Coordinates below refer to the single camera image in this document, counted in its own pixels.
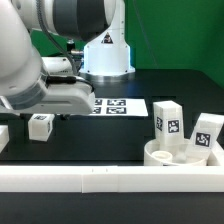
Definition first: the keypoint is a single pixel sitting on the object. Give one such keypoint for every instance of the white round stool seat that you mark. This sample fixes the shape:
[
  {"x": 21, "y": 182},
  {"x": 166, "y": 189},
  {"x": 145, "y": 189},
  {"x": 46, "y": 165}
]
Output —
[{"x": 156, "y": 154}]

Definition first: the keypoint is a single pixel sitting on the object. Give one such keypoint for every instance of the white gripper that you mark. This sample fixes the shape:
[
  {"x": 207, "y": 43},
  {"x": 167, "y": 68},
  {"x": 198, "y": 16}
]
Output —
[{"x": 58, "y": 91}]

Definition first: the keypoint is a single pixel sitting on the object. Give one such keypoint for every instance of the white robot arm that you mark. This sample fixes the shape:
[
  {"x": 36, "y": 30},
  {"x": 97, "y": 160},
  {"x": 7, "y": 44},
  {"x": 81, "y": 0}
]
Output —
[{"x": 30, "y": 83}]

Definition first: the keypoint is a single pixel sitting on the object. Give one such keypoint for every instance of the white fence front wall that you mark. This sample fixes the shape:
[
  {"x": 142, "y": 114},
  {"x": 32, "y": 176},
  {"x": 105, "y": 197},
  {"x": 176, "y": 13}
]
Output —
[{"x": 115, "y": 179}]

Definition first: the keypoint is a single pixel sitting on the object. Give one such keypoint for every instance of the white marker sheet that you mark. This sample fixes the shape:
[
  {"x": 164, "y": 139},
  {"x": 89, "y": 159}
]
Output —
[{"x": 120, "y": 107}]

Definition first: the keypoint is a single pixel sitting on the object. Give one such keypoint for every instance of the white fence left wall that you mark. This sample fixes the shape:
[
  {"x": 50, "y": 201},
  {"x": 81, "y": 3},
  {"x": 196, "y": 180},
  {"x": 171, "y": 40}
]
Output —
[{"x": 4, "y": 137}]

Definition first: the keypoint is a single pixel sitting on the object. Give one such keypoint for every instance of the black camera pole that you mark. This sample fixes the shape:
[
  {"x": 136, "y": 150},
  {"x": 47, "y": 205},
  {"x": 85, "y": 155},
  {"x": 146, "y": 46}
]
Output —
[{"x": 70, "y": 45}]

